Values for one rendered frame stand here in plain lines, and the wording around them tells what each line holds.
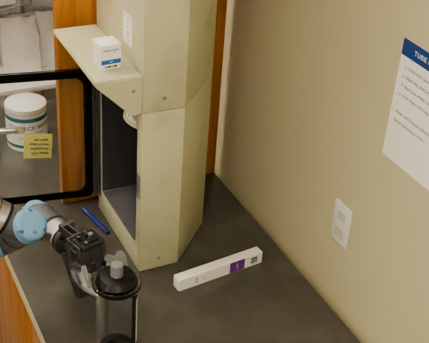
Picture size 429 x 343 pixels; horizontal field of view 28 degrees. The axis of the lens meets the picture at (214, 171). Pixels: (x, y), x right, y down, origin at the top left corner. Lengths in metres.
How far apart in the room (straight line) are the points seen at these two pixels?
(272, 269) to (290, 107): 0.44
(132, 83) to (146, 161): 0.22
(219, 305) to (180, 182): 0.32
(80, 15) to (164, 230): 0.60
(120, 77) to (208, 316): 0.63
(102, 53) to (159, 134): 0.24
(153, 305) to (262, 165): 0.55
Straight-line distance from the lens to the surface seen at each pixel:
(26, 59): 3.31
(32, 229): 1.90
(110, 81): 1.94
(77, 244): 1.93
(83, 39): 2.14
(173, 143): 2.08
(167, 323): 2.12
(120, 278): 1.87
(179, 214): 2.21
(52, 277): 2.26
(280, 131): 2.31
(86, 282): 1.90
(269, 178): 2.42
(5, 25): 3.26
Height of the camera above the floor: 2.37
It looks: 32 degrees down
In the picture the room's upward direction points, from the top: 4 degrees clockwise
